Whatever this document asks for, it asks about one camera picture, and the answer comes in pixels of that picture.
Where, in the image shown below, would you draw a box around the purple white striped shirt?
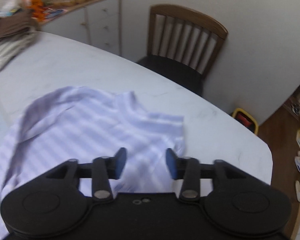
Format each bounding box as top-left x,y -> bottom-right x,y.
0,87 -> 185,239

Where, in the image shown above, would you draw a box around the folded brown and beige clothes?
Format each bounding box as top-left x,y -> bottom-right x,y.
0,10 -> 37,71

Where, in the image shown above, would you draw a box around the yellow black bin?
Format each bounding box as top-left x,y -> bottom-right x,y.
231,108 -> 259,135

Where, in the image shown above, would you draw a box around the brown wooden chair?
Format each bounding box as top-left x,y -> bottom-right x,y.
137,4 -> 229,96

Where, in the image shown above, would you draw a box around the white drawer cabinet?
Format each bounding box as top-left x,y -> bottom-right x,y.
40,0 -> 122,56

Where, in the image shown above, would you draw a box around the orange snack bag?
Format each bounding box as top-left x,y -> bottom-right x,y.
21,0 -> 45,22

